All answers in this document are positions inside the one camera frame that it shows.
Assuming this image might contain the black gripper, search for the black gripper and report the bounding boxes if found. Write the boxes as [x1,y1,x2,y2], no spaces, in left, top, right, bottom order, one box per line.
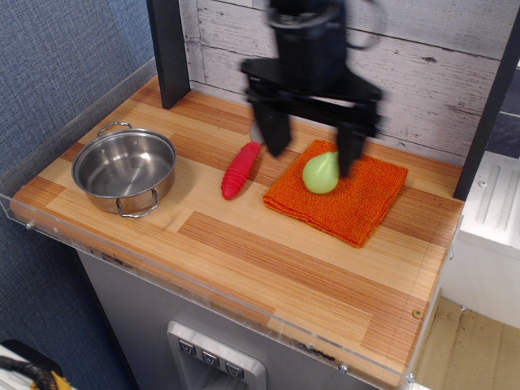
[240,15,383,178]

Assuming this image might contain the spoon with red handle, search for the spoon with red handle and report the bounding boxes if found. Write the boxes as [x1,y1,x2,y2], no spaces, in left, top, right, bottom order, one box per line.
[221,122,263,200]

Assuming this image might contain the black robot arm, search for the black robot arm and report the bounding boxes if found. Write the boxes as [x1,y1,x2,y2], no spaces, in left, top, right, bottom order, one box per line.
[240,1,383,177]

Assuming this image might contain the orange knitted cloth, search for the orange knitted cloth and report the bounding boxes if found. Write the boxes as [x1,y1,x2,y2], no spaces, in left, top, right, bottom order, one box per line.
[263,140,408,248]

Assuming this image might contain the green toy pear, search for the green toy pear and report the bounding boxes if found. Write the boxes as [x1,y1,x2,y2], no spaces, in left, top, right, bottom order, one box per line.
[302,152,340,194]

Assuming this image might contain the small steel pot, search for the small steel pot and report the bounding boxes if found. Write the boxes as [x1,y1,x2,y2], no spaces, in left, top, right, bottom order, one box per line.
[71,122,177,219]

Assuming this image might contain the white appliance at right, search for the white appliance at right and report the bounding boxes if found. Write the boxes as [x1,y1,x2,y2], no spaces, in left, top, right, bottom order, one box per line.
[440,151,519,328]

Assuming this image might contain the grey cabinet with button panel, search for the grey cabinet with button panel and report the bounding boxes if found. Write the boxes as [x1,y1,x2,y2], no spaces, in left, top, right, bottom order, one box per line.
[79,253,371,389]

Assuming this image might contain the clear acrylic table guard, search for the clear acrylic table guard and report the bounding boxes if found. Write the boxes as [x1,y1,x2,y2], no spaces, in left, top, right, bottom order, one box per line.
[10,80,462,389]

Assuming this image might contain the yellow object bottom left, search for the yellow object bottom left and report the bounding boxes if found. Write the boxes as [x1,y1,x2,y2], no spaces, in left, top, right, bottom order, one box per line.
[50,371,73,390]

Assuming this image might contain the dark vertical post right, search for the dark vertical post right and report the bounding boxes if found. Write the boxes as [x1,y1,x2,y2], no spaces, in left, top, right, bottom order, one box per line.
[452,0,520,202]

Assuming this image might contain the dark vertical post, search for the dark vertical post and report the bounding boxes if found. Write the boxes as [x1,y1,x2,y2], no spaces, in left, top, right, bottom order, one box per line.
[452,0,520,202]
[146,0,191,110]

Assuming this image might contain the dark vertical post left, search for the dark vertical post left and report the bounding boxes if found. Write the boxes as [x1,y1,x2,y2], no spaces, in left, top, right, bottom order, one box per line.
[146,0,191,110]

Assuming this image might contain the black braided cable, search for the black braided cable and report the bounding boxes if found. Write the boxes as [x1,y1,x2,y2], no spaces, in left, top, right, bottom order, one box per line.
[0,355,56,390]

